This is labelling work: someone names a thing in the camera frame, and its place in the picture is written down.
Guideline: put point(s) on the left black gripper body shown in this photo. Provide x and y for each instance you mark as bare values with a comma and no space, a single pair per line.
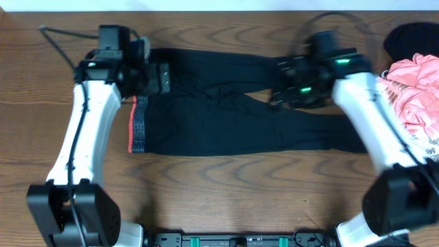
162,77

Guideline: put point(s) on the pink garment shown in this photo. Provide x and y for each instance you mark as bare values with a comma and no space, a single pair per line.
411,86

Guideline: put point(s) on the white floral garment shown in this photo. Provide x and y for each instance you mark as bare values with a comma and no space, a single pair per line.
427,143

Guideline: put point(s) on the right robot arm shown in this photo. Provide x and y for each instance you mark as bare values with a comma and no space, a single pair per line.
404,196

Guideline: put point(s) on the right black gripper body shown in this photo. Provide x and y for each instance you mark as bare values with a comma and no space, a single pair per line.
283,81

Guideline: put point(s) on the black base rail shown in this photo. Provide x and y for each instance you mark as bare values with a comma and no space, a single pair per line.
296,239

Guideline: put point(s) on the black garment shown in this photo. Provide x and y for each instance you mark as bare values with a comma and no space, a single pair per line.
406,40

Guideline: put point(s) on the black leggings red waistband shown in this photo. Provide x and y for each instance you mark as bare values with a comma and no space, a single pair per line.
210,111

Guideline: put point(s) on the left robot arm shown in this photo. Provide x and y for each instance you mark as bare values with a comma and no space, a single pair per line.
71,208

